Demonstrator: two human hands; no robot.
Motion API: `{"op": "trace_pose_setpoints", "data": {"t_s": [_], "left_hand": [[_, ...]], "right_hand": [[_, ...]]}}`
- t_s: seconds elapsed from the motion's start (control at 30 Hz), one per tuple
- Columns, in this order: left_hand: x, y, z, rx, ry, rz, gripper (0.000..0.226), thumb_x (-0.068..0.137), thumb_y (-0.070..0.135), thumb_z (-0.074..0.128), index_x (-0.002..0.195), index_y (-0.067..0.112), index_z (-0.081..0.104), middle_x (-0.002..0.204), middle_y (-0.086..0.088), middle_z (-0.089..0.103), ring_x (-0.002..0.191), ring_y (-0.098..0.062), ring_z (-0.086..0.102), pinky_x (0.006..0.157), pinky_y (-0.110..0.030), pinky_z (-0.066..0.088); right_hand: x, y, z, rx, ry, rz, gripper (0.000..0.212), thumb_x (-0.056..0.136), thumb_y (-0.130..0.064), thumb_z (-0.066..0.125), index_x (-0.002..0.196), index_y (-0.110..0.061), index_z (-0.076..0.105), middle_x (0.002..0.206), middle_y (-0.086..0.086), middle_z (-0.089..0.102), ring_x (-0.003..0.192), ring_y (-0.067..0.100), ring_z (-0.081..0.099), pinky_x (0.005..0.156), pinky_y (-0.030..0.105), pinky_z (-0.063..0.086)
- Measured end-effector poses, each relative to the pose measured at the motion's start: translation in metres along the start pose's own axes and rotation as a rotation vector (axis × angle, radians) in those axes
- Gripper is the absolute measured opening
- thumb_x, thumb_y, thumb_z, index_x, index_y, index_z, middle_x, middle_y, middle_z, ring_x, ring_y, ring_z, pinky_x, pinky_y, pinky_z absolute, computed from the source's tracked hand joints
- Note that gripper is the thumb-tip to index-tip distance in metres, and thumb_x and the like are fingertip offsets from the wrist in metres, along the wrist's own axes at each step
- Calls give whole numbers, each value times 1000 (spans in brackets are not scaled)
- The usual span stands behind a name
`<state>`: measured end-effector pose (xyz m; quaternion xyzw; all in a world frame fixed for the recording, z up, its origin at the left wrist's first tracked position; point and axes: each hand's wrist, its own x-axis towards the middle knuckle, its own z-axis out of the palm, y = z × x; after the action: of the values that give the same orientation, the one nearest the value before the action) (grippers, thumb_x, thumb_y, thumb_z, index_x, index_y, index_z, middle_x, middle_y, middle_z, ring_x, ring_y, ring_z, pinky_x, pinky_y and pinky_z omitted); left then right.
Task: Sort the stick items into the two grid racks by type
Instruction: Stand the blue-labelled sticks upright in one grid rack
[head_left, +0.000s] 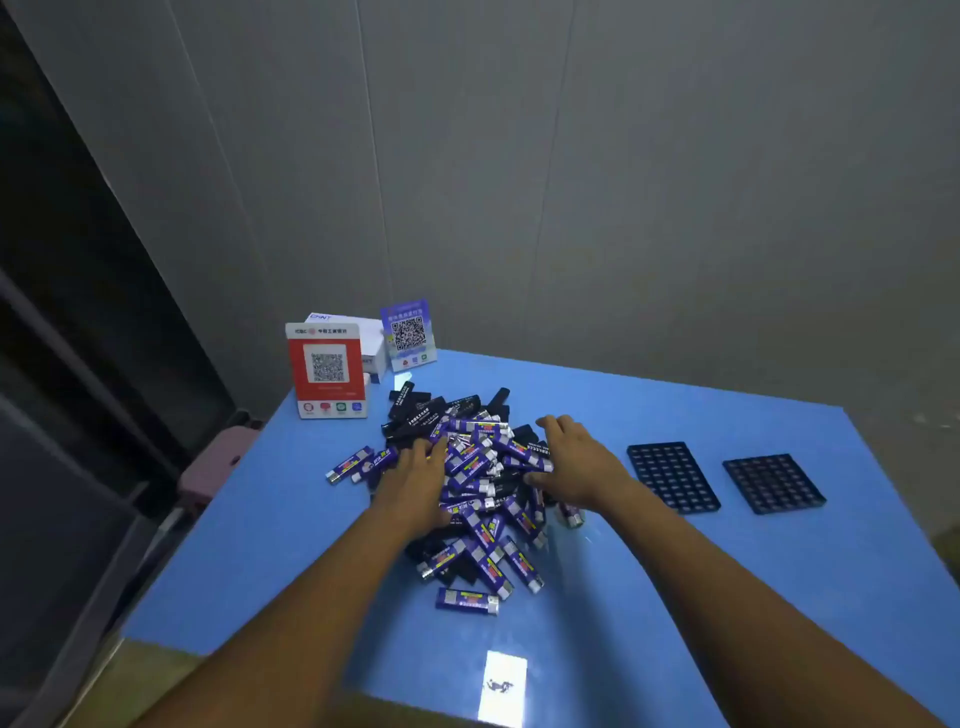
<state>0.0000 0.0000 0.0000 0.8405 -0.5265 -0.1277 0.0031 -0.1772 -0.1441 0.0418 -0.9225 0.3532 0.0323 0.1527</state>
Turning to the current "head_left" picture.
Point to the red code sign stand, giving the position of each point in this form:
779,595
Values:
328,367

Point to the blue code sign stand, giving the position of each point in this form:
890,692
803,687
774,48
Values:
409,334

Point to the person's right hand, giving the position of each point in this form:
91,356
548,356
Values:
581,469

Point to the black grid tray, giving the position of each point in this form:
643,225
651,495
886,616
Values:
772,484
673,478

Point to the pile of mixed lighters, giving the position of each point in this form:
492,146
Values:
487,559

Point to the white cardboard box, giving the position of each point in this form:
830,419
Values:
375,360

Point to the person's right forearm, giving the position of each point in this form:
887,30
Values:
750,622

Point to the person's left forearm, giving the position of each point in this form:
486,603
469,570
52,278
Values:
300,637

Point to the pink plastic stool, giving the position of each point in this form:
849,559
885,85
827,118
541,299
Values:
214,465

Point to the person's left hand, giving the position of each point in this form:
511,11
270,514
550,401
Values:
412,487

